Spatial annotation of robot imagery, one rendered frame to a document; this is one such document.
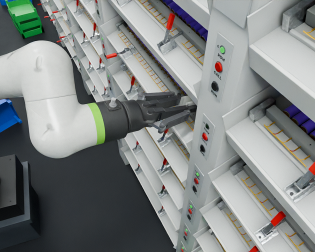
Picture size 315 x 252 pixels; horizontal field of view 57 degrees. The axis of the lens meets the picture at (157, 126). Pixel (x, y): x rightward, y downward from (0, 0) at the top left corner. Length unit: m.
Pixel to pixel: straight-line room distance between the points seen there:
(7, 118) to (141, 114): 1.66
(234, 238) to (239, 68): 0.52
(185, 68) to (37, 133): 0.34
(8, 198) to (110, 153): 0.71
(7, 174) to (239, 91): 1.17
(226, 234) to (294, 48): 0.57
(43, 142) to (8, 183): 0.85
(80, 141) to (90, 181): 1.18
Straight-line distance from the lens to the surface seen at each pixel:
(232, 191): 0.71
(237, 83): 0.49
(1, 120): 2.22
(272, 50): 0.44
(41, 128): 0.59
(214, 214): 0.88
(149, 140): 1.23
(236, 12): 0.45
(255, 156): 0.54
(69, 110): 0.59
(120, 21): 1.16
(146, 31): 0.81
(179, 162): 0.95
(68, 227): 1.68
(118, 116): 0.62
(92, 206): 1.69
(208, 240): 1.05
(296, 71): 0.41
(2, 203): 1.39
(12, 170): 1.47
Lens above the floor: 1.50
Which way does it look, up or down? 49 degrees down
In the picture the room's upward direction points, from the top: straight up
